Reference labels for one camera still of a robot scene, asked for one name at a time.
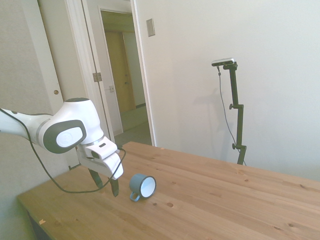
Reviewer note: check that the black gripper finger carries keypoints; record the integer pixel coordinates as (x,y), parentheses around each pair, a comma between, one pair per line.
(96,178)
(115,188)

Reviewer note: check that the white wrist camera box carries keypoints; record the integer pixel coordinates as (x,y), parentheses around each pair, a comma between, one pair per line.
(105,155)

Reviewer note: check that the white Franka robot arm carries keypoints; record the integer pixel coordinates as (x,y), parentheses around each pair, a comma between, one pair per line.
(70,117)

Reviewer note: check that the white open door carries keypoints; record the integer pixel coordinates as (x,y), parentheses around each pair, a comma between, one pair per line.
(75,62)

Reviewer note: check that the grey wall switch plate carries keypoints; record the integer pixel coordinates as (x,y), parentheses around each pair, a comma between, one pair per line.
(150,27)

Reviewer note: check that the black camera stand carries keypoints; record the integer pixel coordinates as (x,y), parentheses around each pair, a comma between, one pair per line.
(237,110)

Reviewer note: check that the blue enamel mug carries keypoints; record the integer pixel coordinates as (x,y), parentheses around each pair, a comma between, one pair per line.
(143,186)

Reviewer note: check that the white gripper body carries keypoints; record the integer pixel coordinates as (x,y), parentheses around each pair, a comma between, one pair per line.
(88,160)

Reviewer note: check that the silver exterior camera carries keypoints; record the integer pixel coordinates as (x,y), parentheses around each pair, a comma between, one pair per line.
(223,61)

